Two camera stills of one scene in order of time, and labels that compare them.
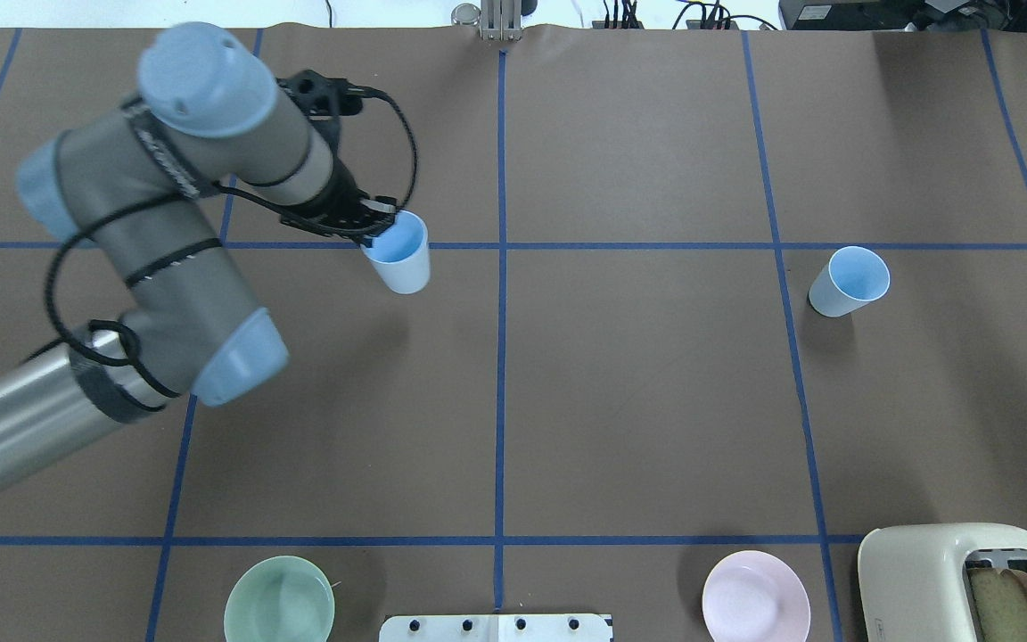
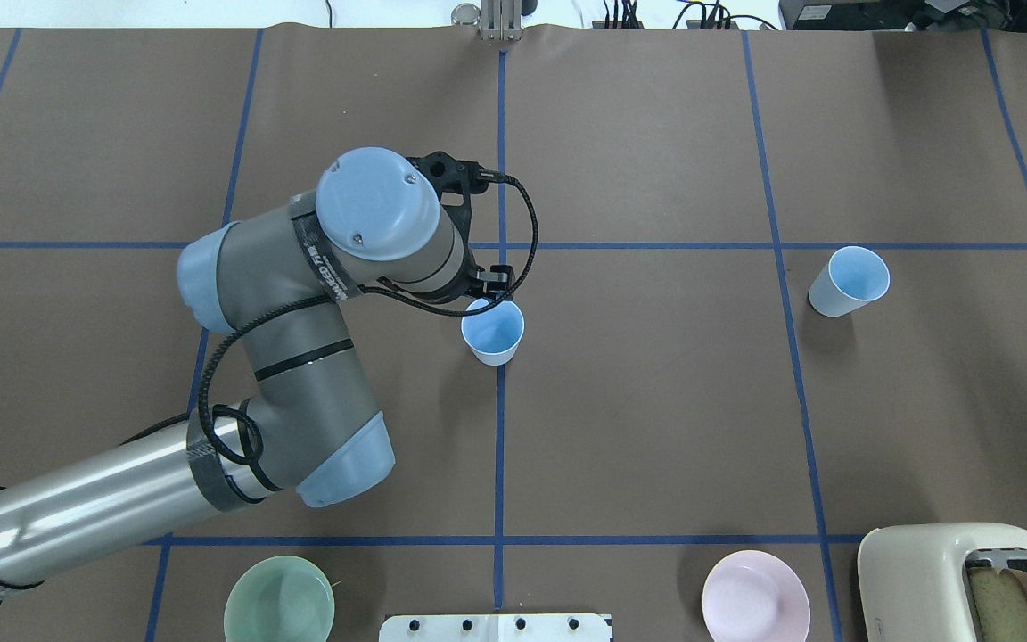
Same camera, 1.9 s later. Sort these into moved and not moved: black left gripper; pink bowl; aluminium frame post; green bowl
Moved: black left gripper
Not moved: aluminium frame post; pink bowl; green bowl
